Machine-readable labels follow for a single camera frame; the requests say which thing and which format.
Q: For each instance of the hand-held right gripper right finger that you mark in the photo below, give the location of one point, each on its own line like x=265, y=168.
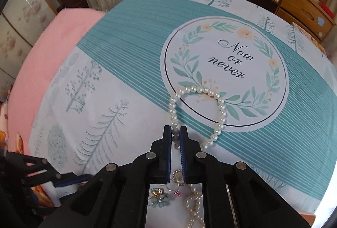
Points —
x=183, y=159

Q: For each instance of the floral wardrobe door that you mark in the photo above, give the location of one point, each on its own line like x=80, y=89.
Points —
x=23, y=20

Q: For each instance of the red flat box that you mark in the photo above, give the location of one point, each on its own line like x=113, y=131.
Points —
x=327, y=9

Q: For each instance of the pink gem earring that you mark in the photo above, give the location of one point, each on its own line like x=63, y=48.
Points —
x=177, y=193

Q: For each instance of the flower hair clip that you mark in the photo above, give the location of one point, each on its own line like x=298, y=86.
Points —
x=158, y=202

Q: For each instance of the gold flower earring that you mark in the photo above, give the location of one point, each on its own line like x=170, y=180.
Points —
x=157, y=192

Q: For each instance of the round pearl brooch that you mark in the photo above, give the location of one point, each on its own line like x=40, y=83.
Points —
x=178, y=176

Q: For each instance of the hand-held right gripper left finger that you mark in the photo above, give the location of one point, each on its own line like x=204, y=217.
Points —
x=165, y=157

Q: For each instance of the teal printed bedsheet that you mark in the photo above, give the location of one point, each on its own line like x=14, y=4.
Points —
x=118, y=59

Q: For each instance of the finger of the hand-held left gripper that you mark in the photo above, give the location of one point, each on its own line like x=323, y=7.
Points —
x=71, y=180

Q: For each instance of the blue sticker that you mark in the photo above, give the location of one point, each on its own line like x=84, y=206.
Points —
x=320, y=21

